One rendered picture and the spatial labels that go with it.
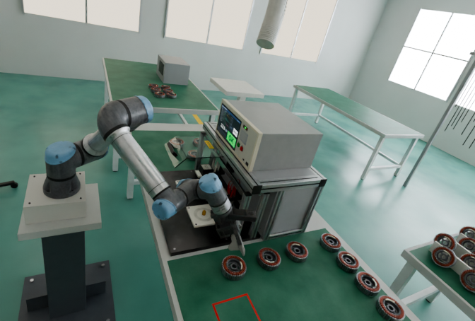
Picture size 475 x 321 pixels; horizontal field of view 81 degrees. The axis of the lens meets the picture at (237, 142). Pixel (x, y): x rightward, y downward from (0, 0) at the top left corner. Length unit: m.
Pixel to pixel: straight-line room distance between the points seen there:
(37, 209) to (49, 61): 4.65
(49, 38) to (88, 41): 0.58
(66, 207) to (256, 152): 0.90
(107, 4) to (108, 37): 0.55
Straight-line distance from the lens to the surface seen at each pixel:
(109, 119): 1.08
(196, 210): 1.56
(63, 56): 5.95
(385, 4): 9.05
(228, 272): 1.32
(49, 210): 1.53
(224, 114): 1.56
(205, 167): 1.66
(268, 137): 1.28
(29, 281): 2.32
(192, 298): 1.26
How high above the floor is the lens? 1.78
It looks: 25 degrees down
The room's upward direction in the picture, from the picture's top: 14 degrees clockwise
